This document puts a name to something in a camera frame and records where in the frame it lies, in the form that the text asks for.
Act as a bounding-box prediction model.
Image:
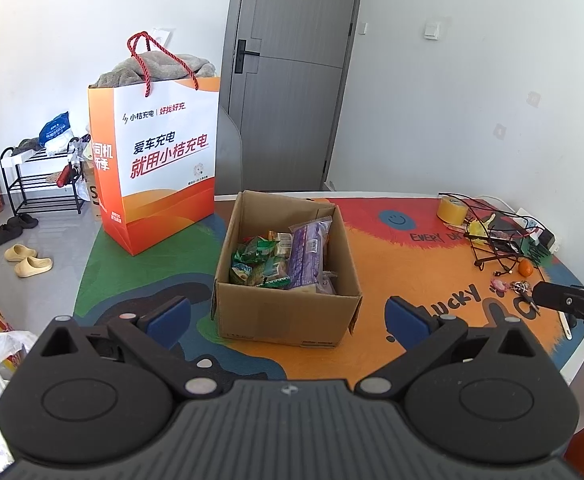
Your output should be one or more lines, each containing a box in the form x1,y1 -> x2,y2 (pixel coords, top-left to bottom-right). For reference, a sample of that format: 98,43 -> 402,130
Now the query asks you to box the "black door handle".
235,39 -> 261,74

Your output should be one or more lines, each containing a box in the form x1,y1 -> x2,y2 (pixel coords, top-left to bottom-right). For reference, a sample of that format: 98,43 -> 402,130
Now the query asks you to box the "orange white paper bag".
88,32 -> 221,257

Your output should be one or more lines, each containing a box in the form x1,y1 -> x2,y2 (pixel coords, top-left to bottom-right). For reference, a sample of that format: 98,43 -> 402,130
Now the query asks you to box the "dark green snack packet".
229,236 -> 280,286

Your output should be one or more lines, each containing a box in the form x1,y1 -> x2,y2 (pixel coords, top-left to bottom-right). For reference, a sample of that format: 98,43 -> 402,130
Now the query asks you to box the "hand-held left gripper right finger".
355,296 -> 548,402

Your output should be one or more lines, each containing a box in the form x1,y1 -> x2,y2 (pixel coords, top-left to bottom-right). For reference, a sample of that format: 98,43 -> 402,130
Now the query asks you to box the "black wire basket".
439,192 -> 527,277

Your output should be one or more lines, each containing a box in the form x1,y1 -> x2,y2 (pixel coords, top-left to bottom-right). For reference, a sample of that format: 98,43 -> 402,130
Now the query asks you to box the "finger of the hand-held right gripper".
532,281 -> 584,317

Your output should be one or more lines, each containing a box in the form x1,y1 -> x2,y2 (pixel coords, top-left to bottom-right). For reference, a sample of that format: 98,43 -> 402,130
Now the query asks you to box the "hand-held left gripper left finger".
37,296 -> 221,402

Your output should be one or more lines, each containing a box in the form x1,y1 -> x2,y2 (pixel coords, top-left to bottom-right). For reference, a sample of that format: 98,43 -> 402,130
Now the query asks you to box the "black folding stand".
464,205 -> 542,268

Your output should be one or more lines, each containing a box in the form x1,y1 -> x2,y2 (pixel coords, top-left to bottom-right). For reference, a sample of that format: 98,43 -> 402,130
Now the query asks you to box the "long purple snack packet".
288,216 -> 333,291

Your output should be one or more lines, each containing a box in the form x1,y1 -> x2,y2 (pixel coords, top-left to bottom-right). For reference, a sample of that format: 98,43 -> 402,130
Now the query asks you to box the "bunch of keys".
509,281 -> 541,317

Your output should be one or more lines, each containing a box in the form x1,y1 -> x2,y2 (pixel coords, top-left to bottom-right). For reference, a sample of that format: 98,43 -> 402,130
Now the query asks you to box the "bright green snack packet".
259,257 -> 293,290

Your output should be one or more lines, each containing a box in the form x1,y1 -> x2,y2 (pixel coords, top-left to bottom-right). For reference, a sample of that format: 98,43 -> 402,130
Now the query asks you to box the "white power strip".
514,207 -> 560,252

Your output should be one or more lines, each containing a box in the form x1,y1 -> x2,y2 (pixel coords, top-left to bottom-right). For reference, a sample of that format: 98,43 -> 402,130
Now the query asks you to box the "orange rice cracker packet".
267,230 -> 293,253

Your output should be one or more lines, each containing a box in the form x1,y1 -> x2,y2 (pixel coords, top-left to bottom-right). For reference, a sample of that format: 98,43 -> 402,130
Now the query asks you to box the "grey fleece cloth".
91,51 -> 217,89

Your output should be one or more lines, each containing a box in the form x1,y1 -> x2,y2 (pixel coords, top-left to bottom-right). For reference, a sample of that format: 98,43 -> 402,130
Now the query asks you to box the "black shoe rack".
0,136 -> 90,216

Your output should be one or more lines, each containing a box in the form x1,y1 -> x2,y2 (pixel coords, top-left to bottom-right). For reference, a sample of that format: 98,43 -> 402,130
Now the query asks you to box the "white socket panel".
147,27 -> 175,48

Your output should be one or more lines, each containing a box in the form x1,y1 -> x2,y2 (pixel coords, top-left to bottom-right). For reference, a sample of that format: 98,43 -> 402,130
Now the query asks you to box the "dark grey cloth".
12,137 -> 45,157

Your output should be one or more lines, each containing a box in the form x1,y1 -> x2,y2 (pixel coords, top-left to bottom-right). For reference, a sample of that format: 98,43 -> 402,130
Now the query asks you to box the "blue white plastic bag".
38,111 -> 73,148

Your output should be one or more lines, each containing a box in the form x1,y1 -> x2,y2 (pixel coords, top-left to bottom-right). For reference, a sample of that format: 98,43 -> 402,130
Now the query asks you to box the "grey door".
220,0 -> 367,193

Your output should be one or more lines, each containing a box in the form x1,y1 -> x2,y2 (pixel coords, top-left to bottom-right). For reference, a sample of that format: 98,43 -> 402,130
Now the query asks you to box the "black charging cable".
472,210 -> 540,273

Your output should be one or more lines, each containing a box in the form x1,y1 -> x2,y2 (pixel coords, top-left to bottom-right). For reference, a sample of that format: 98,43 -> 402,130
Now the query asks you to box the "white power cord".
472,195 -> 517,211

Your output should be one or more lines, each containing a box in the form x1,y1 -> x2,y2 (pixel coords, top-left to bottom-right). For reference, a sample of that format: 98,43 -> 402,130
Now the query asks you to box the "yellow plastic bag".
464,215 -> 495,243

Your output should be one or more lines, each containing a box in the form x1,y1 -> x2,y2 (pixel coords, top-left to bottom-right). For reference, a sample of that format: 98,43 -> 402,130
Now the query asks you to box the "yellow tape roll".
437,197 -> 468,225

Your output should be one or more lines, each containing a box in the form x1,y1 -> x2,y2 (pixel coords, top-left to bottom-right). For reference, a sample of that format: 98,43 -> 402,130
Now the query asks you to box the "yellow slipper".
14,256 -> 54,278
4,244 -> 38,262

